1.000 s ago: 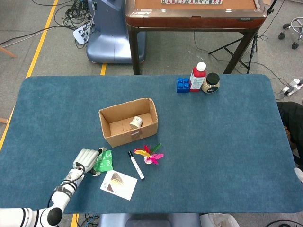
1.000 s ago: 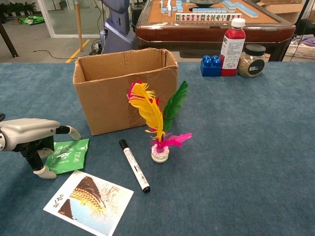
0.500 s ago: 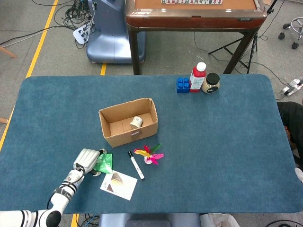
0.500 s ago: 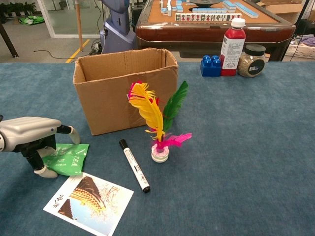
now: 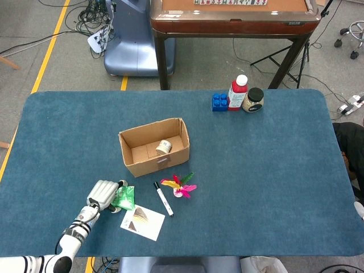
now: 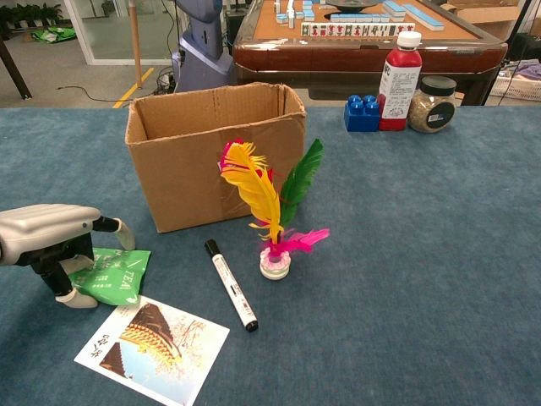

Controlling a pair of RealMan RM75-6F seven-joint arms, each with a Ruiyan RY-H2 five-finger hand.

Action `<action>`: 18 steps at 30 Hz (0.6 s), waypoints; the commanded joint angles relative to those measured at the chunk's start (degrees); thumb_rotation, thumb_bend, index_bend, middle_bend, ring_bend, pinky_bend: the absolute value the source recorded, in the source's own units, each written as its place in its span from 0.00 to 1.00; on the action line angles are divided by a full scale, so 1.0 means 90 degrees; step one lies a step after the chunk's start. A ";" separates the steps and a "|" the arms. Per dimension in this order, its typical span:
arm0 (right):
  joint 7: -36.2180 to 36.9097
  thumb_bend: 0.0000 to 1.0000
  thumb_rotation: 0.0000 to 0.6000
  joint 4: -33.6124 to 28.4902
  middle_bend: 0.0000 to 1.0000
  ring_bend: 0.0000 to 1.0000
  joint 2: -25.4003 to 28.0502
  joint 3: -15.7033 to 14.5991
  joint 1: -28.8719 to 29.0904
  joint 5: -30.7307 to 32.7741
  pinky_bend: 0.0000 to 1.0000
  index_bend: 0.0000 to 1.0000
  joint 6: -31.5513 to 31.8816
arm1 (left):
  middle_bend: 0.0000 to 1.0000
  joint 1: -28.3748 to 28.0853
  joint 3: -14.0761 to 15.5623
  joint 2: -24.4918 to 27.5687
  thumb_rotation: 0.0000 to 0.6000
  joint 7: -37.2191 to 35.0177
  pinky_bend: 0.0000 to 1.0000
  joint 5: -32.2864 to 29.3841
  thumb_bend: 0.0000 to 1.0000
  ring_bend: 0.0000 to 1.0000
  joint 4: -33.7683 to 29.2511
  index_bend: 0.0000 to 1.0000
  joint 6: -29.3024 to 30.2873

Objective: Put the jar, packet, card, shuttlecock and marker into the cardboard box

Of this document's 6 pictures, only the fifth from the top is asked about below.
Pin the white floor power strip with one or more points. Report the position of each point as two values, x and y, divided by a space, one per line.
346 109
357 100

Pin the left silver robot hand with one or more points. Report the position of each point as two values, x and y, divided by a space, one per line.
102 193

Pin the chrome rolling stool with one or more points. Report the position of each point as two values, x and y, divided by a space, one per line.
338 43

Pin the grey robot torso base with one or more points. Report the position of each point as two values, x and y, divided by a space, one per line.
176 266

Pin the red juice bottle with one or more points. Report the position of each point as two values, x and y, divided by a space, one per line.
236 96

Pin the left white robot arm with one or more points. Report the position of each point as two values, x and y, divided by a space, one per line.
74 239

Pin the white power strip with plugs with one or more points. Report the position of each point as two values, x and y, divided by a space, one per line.
96 41

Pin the mahjong tile row faces showing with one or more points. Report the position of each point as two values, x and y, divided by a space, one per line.
227 2

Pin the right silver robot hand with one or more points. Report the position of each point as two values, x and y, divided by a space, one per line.
359 211

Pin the wooden frame foot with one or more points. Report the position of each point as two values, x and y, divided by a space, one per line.
4 145

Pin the white printed card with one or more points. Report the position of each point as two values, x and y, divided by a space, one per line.
148 224

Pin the black tripod stand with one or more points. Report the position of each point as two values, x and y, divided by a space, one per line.
306 52

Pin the white plastic jar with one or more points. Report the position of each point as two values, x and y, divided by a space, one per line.
164 146

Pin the feather shuttlecock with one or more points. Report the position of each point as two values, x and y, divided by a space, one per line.
182 189

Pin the blue table mat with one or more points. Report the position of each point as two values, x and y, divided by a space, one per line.
256 170

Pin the clear plastic bag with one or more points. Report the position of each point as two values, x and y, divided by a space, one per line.
261 266

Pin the blue building block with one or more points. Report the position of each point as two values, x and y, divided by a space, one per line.
219 103

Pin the open cardboard box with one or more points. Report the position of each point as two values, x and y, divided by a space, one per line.
142 166

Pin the person in dark clothes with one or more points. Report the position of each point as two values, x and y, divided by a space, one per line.
352 142

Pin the glass jar black lid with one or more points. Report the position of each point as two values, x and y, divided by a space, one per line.
253 102

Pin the black white marker pen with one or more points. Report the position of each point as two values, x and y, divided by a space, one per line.
163 199

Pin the green tea bag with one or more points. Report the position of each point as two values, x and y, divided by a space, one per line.
125 197

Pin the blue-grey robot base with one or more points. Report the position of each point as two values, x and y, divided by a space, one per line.
136 51

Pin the brown mahjong table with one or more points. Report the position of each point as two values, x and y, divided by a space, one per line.
227 25

